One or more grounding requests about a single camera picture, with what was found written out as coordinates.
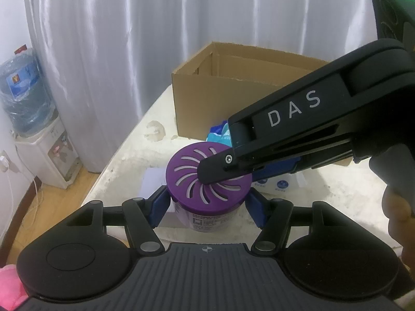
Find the brown cardboard box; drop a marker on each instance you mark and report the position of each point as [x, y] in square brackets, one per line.
[224, 78]

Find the blue water jug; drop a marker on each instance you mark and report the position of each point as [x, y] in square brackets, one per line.
[25, 95]

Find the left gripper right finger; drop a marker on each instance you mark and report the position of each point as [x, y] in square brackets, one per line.
[272, 216]

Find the white water dispenser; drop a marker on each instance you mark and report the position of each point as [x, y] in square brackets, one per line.
[50, 155]

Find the white grey curtain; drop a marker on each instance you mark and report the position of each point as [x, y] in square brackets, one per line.
[107, 61]

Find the white cardboard box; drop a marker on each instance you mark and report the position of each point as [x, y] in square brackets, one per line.
[160, 212]

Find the blue white wet wipes pack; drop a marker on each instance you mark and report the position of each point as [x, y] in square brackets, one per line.
[229, 134]

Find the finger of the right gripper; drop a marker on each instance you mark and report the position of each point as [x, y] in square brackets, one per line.
[275, 169]
[227, 165]

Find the purple lid air freshener jar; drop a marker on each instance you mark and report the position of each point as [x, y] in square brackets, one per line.
[200, 207]

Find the person right hand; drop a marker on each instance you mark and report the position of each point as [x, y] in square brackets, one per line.
[401, 224]

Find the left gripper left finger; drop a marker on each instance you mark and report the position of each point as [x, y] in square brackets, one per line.
[141, 217]

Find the white wall socket with plug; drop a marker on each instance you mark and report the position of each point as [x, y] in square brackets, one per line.
[5, 162]

